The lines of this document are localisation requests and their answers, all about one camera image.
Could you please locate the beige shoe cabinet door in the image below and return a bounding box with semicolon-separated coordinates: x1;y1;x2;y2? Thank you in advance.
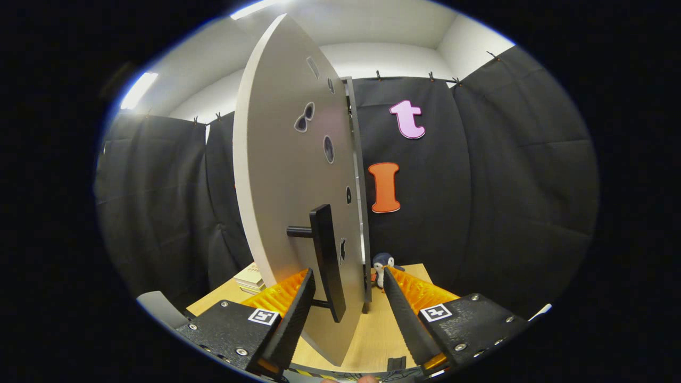
232;13;373;368

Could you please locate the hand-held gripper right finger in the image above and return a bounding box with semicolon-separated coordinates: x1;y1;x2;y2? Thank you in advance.
382;267;533;373

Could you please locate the narrow ceiling light panel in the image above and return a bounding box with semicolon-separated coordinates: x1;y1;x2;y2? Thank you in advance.
120;72;159;111

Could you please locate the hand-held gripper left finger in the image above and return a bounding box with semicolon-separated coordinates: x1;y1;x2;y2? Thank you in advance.
176;268;317;379

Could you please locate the large ceiling light panel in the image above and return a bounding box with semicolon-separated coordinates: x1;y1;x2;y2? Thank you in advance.
230;0;290;21

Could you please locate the penguin plush toy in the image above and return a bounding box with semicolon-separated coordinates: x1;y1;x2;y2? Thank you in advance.
371;252;406;292

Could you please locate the black door handle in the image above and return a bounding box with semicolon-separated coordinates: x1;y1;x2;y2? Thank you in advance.
286;204;347;323

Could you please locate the grey shoe cabinet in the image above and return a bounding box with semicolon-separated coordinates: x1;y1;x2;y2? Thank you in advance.
340;76;373;314

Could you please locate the beige cover book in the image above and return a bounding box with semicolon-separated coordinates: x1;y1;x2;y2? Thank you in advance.
234;262;264;282

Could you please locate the black backdrop cloth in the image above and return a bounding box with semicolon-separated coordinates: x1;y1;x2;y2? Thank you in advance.
95;45;601;320

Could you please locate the row of black clips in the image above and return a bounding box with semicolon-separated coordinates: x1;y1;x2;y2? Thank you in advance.
144;51;502;126

